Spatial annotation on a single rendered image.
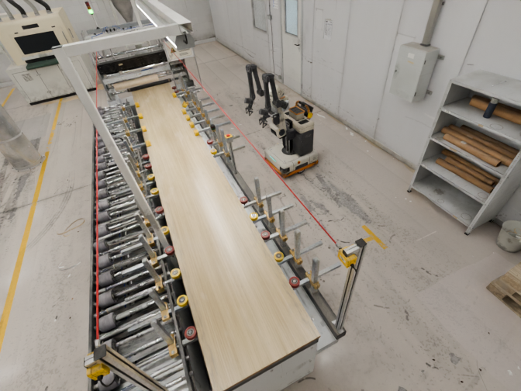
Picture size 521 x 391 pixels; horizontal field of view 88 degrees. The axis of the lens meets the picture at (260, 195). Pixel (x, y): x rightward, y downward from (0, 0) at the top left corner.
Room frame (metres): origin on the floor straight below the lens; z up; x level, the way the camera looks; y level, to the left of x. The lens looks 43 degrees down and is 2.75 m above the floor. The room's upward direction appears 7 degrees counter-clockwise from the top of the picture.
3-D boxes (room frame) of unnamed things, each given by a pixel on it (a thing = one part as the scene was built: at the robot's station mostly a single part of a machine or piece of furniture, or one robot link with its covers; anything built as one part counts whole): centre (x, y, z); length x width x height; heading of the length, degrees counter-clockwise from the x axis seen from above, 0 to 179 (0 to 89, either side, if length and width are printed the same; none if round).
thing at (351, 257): (0.71, -0.39, 1.20); 0.15 x 0.12 x 1.00; 20
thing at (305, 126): (3.64, -0.65, 0.59); 0.55 x 0.34 x 0.83; 24
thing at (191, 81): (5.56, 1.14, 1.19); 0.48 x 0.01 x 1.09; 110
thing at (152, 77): (5.40, 1.84, 1.05); 1.43 x 0.12 x 0.12; 110
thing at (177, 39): (3.01, 0.75, 2.34); 2.40 x 0.12 x 0.08; 20
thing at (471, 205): (2.30, -2.42, 0.78); 0.90 x 0.45 x 1.55; 20
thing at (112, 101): (5.67, 1.94, 0.95); 1.65 x 0.70 x 1.90; 110
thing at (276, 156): (3.60, -0.57, 0.16); 0.67 x 0.64 x 0.25; 114
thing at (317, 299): (3.08, 0.42, 0.67); 5.11 x 0.08 x 0.10; 20
